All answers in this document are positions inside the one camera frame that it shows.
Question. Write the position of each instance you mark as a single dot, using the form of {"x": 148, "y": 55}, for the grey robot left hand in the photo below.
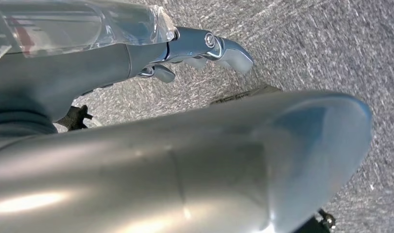
{"x": 71, "y": 74}

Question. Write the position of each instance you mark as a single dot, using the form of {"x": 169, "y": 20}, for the clear plastic film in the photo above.
{"x": 71, "y": 29}

